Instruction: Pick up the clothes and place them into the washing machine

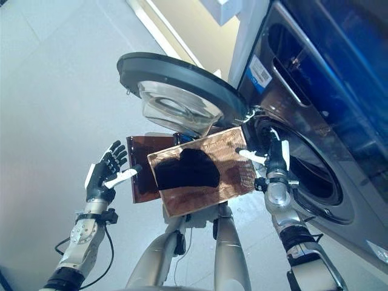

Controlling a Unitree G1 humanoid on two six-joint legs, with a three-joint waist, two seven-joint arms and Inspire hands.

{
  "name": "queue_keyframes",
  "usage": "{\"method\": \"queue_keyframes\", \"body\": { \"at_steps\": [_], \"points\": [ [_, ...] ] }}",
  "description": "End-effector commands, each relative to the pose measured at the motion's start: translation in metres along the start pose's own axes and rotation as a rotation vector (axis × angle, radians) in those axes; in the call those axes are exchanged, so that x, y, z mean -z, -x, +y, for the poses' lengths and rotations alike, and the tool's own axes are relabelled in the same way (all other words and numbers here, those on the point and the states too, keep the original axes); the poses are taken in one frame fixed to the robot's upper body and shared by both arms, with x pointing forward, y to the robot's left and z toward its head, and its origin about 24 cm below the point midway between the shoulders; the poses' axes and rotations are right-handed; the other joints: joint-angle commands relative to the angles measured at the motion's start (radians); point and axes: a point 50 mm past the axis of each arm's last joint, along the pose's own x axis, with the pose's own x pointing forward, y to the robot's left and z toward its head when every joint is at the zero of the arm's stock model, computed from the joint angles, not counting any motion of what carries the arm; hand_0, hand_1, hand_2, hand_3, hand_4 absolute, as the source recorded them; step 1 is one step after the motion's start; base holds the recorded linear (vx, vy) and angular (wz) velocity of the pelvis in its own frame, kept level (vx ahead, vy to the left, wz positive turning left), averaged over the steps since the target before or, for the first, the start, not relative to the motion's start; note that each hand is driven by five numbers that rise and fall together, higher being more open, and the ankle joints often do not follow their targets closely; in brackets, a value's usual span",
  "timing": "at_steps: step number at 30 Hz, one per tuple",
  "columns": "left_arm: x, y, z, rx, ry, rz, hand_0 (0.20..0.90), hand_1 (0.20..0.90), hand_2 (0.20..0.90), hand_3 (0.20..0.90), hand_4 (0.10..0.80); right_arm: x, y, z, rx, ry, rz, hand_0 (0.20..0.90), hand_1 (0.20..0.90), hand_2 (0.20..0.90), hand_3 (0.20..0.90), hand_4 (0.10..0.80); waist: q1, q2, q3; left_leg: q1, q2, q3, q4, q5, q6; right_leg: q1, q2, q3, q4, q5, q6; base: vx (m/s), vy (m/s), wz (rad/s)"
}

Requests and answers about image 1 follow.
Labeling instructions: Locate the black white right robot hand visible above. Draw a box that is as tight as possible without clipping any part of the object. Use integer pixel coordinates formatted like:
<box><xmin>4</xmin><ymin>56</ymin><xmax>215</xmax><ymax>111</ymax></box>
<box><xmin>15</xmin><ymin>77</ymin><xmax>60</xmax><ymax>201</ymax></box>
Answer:
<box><xmin>235</xmin><ymin>127</ymin><xmax>292</xmax><ymax>174</ymax></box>

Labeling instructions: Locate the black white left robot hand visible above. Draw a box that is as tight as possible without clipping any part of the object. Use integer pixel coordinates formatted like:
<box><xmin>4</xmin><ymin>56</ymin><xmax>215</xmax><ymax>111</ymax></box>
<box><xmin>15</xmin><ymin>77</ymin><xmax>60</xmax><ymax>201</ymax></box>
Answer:
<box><xmin>84</xmin><ymin>141</ymin><xmax>143</xmax><ymax>203</ymax></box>

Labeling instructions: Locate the black garment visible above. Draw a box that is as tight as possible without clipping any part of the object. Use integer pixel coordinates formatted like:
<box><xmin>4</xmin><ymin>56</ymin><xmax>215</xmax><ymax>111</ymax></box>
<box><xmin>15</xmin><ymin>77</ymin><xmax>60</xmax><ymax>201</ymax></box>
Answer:
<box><xmin>153</xmin><ymin>148</ymin><xmax>221</xmax><ymax>192</ymax></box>

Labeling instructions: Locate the dark grey washing machine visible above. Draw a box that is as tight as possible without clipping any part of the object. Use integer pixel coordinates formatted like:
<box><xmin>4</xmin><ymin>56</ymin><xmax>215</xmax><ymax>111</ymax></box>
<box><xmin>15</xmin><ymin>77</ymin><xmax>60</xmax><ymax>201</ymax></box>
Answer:
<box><xmin>236</xmin><ymin>0</ymin><xmax>388</xmax><ymax>268</ymax></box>

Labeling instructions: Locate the brown wicker laundry basket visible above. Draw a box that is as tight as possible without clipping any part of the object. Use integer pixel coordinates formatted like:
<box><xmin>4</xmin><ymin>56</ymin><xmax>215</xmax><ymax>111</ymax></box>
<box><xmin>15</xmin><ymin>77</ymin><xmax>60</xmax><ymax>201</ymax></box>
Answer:
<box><xmin>147</xmin><ymin>126</ymin><xmax>257</xmax><ymax>219</ymax></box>

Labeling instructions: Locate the blue white label sticker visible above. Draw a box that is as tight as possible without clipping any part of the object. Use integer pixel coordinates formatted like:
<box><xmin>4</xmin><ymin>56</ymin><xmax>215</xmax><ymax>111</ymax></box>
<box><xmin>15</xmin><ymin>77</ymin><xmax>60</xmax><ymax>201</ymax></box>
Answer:
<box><xmin>244</xmin><ymin>54</ymin><xmax>273</xmax><ymax>95</ymax></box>

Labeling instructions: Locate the silver right robot leg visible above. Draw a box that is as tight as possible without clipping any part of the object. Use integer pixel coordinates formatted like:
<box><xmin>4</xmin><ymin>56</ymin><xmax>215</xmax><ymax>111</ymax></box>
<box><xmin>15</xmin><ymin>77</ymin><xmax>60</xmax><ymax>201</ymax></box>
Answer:
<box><xmin>212</xmin><ymin>204</ymin><xmax>253</xmax><ymax>291</ymax></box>

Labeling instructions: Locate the white cabinet side panel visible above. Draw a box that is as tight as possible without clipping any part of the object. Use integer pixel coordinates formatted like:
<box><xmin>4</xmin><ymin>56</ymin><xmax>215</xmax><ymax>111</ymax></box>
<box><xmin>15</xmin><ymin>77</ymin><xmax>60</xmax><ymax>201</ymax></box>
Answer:
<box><xmin>227</xmin><ymin>0</ymin><xmax>275</xmax><ymax>89</ymax></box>

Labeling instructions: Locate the round glass washer door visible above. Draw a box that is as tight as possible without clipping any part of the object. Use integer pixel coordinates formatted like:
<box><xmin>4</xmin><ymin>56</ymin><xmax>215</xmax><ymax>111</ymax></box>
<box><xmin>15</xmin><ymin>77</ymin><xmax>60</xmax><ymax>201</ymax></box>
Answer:
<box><xmin>116</xmin><ymin>52</ymin><xmax>253</xmax><ymax>138</ymax></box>

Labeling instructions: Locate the white energy label sticker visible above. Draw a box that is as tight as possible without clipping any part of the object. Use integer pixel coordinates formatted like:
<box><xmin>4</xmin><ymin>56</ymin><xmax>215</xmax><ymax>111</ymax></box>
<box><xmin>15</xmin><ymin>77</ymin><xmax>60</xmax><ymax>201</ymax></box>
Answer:
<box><xmin>365</xmin><ymin>239</ymin><xmax>388</xmax><ymax>261</ymax></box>

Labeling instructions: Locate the white counter cabinet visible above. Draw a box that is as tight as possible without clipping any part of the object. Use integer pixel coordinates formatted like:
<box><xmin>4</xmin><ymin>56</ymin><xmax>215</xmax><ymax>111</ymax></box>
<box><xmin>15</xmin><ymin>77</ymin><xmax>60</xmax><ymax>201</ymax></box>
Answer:
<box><xmin>125</xmin><ymin>0</ymin><xmax>272</xmax><ymax>80</ymax></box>

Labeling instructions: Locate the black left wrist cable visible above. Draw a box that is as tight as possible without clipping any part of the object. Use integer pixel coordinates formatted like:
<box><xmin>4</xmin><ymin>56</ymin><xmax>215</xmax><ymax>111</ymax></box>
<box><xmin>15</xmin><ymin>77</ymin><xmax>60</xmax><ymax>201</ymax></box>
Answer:
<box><xmin>54</xmin><ymin>222</ymin><xmax>116</xmax><ymax>290</ymax></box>

